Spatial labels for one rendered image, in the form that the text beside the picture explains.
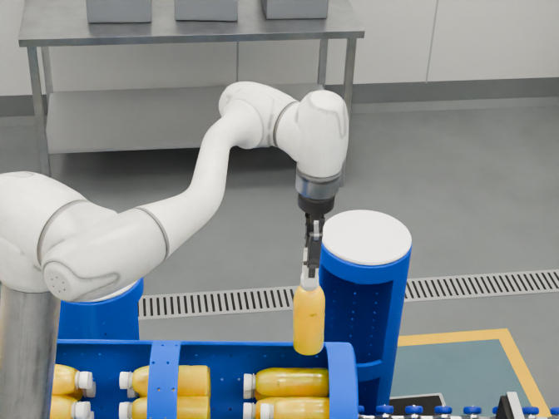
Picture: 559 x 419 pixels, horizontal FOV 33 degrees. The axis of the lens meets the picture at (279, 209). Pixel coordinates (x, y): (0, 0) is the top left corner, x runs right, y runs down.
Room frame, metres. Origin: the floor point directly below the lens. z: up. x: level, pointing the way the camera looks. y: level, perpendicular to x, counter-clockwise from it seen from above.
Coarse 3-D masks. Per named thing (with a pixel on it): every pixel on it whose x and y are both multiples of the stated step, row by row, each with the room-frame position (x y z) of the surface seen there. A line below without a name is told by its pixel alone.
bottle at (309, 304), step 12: (300, 288) 1.61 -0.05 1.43; (312, 288) 1.59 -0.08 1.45; (300, 300) 1.59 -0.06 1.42; (312, 300) 1.58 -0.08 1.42; (324, 300) 1.61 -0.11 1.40; (300, 312) 1.58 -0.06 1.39; (312, 312) 1.58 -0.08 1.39; (300, 324) 1.58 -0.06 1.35; (312, 324) 1.58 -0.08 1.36; (300, 336) 1.58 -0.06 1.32; (312, 336) 1.58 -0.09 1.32; (300, 348) 1.58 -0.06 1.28; (312, 348) 1.58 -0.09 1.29
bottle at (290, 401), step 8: (280, 400) 1.56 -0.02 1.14; (288, 400) 1.55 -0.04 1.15; (296, 400) 1.55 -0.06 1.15; (304, 400) 1.55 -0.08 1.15; (312, 400) 1.55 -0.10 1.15; (320, 400) 1.56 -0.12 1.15; (328, 400) 1.56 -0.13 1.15; (272, 408) 1.54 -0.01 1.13; (280, 408) 1.53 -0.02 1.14; (288, 408) 1.53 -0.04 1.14; (296, 408) 1.53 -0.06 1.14; (304, 408) 1.53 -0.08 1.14; (312, 408) 1.53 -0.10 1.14; (320, 408) 1.53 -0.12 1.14; (328, 408) 1.54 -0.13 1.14; (272, 416) 1.53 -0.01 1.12; (280, 416) 1.52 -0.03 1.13; (288, 416) 1.52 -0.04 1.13; (296, 416) 1.52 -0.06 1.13; (304, 416) 1.52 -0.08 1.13; (312, 416) 1.52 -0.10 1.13; (320, 416) 1.52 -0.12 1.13; (328, 416) 1.52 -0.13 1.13
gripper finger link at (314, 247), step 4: (312, 232) 1.55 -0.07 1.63; (312, 236) 1.55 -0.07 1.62; (320, 236) 1.55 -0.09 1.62; (312, 240) 1.55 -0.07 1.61; (320, 240) 1.55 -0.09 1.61; (312, 244) 1.55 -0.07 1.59; (316, 244) 1.55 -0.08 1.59; (320, 244) 1.55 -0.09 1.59; (312, 248) 1.55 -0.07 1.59; (316, 248) 1.55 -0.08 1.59; (320, 248) 1.55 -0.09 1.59; (312, 252) 1.55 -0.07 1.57; (316, 252) 1.55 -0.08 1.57; (320, 252) 1.55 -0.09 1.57; (308, 256) 1.56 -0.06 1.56; (312, 256) 1.55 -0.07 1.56; (316, 256) 1.55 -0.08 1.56; (308, 260) 1.56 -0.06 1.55; (312, 260) 1.56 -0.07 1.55; (316, 260) 1.56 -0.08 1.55; (308, 264) 1.56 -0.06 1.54; (316, 264) 1.56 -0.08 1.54; (308, 268) 1.56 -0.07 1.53; (316, 268) 1.56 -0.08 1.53
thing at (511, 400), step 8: (512, 392) 1.67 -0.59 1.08; (504, 400) 1.65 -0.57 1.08; (512, 400) 1.65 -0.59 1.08; (504, 408) 1.63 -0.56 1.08; (512, 408) 1.62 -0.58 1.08; (520, 408) 1.62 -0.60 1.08; (496, 416) 1.66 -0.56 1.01; (504, 416) 1.61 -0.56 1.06; (512, 416) 1.60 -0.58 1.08; (520, 416) 1.60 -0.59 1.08
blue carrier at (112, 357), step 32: (64, 352) 1.70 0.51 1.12; (96, 352) 1.71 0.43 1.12; (128, 352) 1.71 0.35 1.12; (160, 352) 1.60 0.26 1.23; (192, 352) 1.72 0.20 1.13; (224, 352) 1.72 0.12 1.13; (256, 352) 1.72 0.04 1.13; (288, 352) 1.73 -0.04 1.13; (320, 352) 1.73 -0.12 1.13; (352, 352) 1.63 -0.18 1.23; (96, 384) 1.69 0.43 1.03; (160, 384) 1.51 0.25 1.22; (224, 384) 1.71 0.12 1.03; (352, 384) 1.54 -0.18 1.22; (96, 416) 1.64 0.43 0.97; (160, 416) 1.46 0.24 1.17; (224, 416) 1.66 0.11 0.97; (352, 416) 1.49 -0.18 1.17
